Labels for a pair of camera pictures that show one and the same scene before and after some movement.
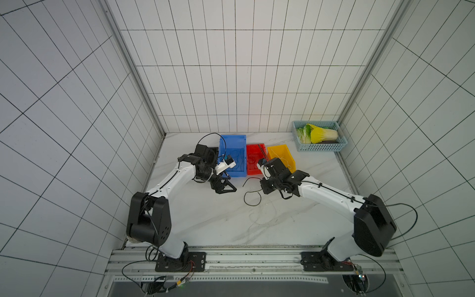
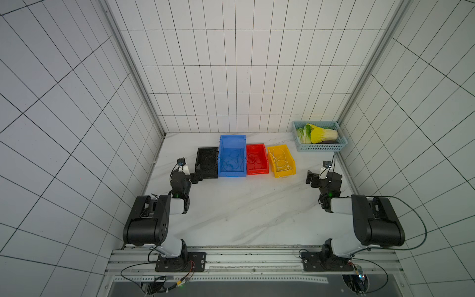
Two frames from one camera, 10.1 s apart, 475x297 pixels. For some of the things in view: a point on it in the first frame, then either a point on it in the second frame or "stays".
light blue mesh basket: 318,136 stays
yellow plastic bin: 282,152 stays
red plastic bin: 255,153 stays
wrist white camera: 261,164 -> 326,164
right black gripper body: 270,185 -> 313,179
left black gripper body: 214,180 -> 193,178
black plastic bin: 209,154 stays
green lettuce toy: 304,134 stays
